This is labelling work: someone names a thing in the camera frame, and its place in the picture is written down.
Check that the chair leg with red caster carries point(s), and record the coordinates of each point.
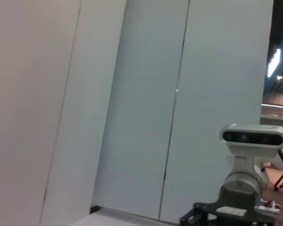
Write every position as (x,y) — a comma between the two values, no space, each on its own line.
(281,182)

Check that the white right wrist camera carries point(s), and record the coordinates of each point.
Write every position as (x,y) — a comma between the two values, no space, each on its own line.
(252,139)

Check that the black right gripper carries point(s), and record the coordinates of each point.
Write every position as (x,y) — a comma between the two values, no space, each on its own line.
(226,216)

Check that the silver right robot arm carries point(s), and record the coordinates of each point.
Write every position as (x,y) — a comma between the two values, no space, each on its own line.
(240,186)

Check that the long ceiling light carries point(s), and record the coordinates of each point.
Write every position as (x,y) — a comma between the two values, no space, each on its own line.
(273,62)

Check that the white counter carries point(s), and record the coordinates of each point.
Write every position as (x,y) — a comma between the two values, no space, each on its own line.
(276,117)

